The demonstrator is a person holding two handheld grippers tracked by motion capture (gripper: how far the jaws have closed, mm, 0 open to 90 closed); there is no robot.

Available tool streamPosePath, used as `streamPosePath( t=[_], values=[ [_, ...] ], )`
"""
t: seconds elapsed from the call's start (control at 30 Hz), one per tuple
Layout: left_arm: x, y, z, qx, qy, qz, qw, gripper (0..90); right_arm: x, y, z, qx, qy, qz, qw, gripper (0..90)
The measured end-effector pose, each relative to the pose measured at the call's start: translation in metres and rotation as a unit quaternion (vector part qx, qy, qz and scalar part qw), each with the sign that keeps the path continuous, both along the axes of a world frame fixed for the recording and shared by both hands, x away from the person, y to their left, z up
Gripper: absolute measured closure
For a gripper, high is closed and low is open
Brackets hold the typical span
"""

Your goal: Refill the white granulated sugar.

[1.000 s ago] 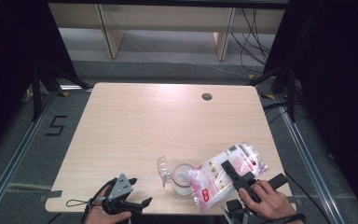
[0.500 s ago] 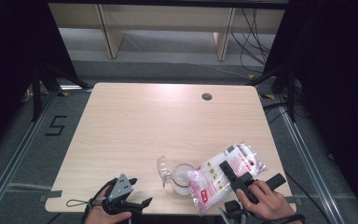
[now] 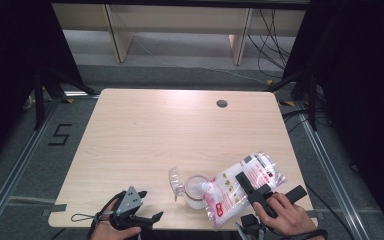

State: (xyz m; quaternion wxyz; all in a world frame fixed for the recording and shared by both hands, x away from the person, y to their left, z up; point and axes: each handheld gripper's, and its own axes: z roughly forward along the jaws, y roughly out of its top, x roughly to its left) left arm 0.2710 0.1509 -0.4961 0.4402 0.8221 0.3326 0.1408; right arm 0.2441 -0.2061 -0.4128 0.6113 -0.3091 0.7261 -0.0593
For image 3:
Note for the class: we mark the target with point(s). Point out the grey round table grommet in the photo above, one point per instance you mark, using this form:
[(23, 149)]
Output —
[(222, 103)]

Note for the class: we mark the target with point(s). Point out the dark curtain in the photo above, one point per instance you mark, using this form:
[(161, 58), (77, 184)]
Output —
[(10, 66), (363, 83)]

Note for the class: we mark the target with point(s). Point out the aluminium floor rail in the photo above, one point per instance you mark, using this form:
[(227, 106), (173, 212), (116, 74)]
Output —
[(326, 173), (16, 170)]

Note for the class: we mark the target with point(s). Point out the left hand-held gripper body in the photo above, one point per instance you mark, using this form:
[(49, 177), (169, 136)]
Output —
[(128, 206)]

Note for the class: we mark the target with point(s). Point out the person's right hand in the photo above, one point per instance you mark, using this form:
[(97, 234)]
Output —
[(288, 216)]

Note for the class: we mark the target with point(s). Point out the black metal stand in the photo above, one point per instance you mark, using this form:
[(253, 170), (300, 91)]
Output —
[(39, 100), (312, 100)]

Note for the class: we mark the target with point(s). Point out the light wooden shelf unit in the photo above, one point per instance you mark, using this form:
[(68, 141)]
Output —
[(180, 15)]

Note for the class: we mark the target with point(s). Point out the yellow floor tape piece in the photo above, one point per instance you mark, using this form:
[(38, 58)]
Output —
[(288, 103), (69, 100), (269, 81)]

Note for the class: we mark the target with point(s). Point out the grey tape strip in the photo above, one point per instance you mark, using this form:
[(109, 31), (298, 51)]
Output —
[(312, 214), (56, 208)]

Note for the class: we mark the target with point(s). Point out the red and white pouch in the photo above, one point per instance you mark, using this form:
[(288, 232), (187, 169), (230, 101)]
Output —
[(228, 193)]

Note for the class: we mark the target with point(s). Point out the person's left hand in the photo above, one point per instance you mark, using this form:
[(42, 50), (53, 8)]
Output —
[(103, 231)]

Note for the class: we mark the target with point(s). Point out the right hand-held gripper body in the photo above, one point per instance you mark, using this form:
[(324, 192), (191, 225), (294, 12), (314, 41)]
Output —
[(263, 195)]

